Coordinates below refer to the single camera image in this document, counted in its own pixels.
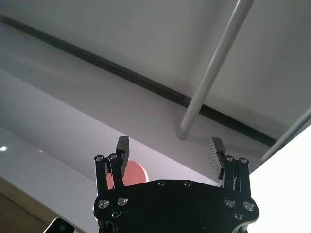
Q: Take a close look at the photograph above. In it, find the black track strip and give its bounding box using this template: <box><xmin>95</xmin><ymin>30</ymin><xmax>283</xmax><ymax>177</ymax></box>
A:
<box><xmin>0</xmin><ymin>14</ymin><xmax>278</xmax><ymax>148</ymax></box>

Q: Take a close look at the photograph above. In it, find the pink plastic cup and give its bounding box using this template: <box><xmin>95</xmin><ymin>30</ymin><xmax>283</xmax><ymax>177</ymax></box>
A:
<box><xmin>106</xmin><ymin>159</ymin><xmax>149</xmax><ymax>191</ymax></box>

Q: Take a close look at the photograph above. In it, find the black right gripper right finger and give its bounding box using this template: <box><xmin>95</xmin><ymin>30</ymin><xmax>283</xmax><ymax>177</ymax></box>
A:
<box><xmin>207</xmin><ymin>137</ymin><xmax>251</xmax><ymax>196</ymax></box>

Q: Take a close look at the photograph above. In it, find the light wooden panel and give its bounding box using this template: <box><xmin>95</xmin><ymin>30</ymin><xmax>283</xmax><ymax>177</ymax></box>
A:
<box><xmin>0</xmin><ymin>175</ymin><xmax>86</xmax><ymax>233</ymax></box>

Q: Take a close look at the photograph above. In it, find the thin grey metal pipe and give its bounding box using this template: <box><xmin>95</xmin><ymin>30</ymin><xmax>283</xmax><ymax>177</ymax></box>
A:
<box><xmin>175</xmin><ymin>0</ymin><xmax>255</xmax><ymax>141</ymax></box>
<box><xmin>260</xmin><ymin>111</ymin><xmax>311</xmax><ymax>166</ymax></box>

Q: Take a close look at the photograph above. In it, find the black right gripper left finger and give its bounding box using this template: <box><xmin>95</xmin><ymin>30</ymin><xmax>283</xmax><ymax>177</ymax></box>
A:
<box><xmin>94</xmin><ymin>135</ymin><xmax>130</xmax><ymax>196</ymax></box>

